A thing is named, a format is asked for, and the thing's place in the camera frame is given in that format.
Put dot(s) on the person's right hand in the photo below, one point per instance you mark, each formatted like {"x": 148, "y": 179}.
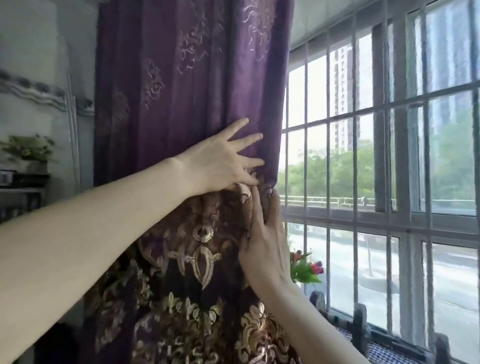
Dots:
{"x": 268, "y": 251}

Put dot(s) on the person's left hand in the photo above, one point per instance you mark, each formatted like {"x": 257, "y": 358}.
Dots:
{"x": 213, "y": 165}

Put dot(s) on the purple gold embroidered curtain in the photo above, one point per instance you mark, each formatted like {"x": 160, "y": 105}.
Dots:
{"x": 168, "y": 93}

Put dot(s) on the person's right forearm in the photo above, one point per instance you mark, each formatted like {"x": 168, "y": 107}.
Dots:
{"x": 311, "y": 330}

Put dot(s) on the person's left forearm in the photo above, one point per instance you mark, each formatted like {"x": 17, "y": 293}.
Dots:
{"x": 75, "y": 243}

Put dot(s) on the red artificial flower bunch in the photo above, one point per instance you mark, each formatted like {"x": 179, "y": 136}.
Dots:
{"x": 303, "y": 270}

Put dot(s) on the white framed window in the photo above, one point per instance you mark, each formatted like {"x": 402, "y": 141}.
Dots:
{"x": 403, "y": 150}

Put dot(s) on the white window security grille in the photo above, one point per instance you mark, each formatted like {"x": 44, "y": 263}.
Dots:
{"x": 426, "y": 168}

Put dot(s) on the black box with gold print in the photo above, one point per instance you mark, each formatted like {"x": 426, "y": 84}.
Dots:
{"x": 32, "y": 180}

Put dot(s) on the artificial sunflower plant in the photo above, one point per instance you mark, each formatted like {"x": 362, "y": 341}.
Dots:
{"x": 28, "y": 150}

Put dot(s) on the row of books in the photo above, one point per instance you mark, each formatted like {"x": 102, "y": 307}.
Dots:
{"x": 18, "y": 208}

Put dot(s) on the black hanging garment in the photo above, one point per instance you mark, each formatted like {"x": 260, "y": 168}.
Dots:
{"x": 60, "y": 345}

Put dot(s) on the dark wooden furniture rail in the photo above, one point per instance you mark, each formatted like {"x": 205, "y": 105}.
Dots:
{"x": 360, "y": 326}

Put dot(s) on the white wall pipes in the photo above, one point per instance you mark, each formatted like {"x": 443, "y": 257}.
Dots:
{"x": 75, "y": 150}

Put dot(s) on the black photo frame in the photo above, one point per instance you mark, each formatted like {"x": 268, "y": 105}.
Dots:
{"x": 6, "y": 178}

